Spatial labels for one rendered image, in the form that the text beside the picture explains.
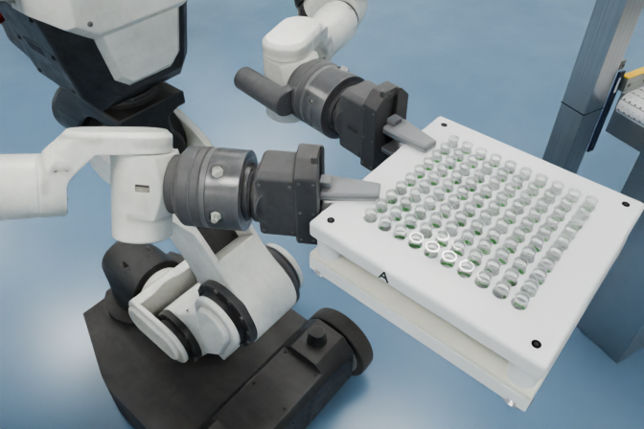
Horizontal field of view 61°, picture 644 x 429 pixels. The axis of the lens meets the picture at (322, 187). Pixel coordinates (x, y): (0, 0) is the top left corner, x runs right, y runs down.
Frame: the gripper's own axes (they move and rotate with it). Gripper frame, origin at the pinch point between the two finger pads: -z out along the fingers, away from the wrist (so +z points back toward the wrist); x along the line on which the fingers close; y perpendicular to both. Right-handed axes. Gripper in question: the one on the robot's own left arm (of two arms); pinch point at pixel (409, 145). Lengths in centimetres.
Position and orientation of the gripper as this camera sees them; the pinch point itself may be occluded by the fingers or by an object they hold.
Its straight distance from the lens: 65.6
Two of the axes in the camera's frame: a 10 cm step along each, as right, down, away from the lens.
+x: 0.1, 7.6, 6.5
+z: -6.7, -4.8, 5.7
